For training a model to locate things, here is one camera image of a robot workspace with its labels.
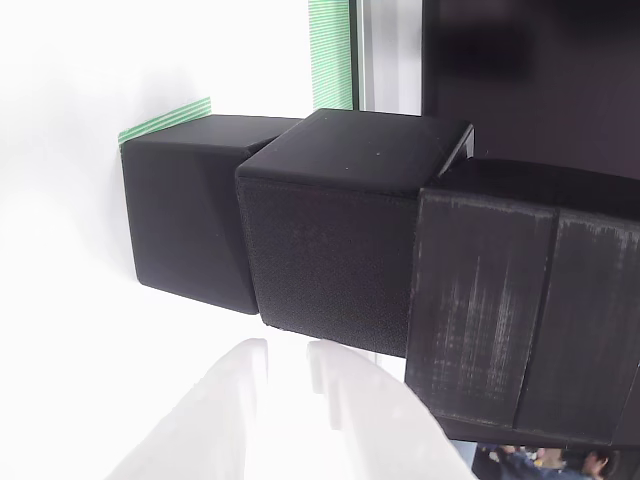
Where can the black cube block with seam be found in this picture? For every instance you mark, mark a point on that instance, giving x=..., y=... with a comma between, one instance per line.
x=500, y=300

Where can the person's leg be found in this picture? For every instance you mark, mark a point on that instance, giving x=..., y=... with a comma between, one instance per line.
x=545, y=462

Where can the green square marker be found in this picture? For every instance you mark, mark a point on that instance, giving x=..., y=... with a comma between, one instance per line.
x=165, y=121

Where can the green striped strip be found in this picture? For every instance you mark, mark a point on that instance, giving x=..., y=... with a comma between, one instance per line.
x=330, y=55

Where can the black flat panel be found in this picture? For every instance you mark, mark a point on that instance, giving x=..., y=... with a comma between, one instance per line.
x=530, y=80

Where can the grey metal rail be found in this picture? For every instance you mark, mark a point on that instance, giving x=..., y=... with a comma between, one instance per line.
x=367, y=55

